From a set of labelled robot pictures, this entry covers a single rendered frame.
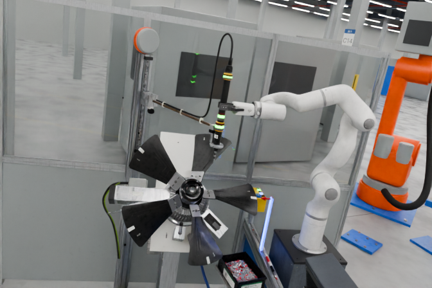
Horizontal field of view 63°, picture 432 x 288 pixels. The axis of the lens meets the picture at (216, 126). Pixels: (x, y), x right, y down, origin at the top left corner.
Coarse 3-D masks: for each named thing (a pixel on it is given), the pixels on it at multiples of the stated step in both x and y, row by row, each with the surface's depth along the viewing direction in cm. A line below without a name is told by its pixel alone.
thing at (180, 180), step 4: (176, 172) 180; (172, 176) 181; (176, 176) 180; (180, 176) 179; (172, 180) 182; (176, 180) 181; (180, 180) 180; (168, 184) 183; (172, 184) 182; (176, 184) 182; (180, 184) 181; (176, 188) 182
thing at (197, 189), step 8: (184, 184) 175; (192, 184) 176; (200, 184) 177; (176, 192) 183; (184, 192) 174; (192, 192) 175; (200, 192) 176; (184, 200) 173; (192, 200) 172; (200, 200) 184; (184, 208) 182
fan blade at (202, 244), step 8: (192, 224) 170; (200, 224) 174; (192, 232) 168; (200, 232) 171; (208, 232) 178; (192, 240) 166; (200, 240) 169; (208, 240) 174; (192, 248) 164; (200, 248) 167; (208, 248) 171; (216, 248) 176; (192, 256) 163; (200, 256) 165; (216, 256) 172; (192, 264) 161; (200, 264) 164
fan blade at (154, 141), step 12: (144, 144) 183; (156, 144) 182; (144, 156) 182; (156, 156) 181; (168, 156) 180; (132, 168) 184; (144, 168) 183; (156, 168) 182; (168, 168) 180; (168, 180) 182
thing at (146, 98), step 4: (144, 92) 216; (148, 92) 218; (144, 96) 213; (148, 96) 209; (152, 96) 211; (156, 96) 213; (140, 100) 216; (144, 100) 213; (148, 100) 210; (152, 100) 212; (144, 104) 213; (148, 104) 210; (152, 104) 212; (156, 104) 214
